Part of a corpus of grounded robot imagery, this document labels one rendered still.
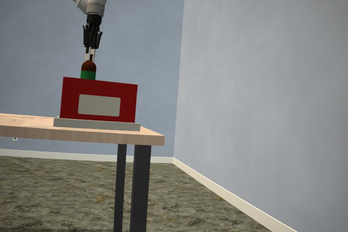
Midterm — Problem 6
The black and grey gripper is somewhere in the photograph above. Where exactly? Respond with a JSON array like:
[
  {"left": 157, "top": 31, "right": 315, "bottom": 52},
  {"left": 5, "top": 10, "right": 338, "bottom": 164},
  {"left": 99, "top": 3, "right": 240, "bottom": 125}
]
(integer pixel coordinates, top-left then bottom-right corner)
[{"left": 83, "top": 14, "right": 102, "bottom": 62}]

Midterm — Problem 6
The red divided crate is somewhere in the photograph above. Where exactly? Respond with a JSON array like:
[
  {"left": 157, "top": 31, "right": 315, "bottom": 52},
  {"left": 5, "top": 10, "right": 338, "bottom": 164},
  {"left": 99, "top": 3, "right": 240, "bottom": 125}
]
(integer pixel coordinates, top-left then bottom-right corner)
[{"left": 60, "top": 77, "right": 138, "bottom": 123}]

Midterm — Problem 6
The brown glass bottle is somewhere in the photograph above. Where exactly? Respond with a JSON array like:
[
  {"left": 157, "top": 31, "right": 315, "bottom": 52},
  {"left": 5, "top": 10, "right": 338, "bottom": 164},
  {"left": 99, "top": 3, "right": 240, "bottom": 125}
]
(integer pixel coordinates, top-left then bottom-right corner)
[{"left": 80, "top": 54, "right": 96, "bottom": 80}]

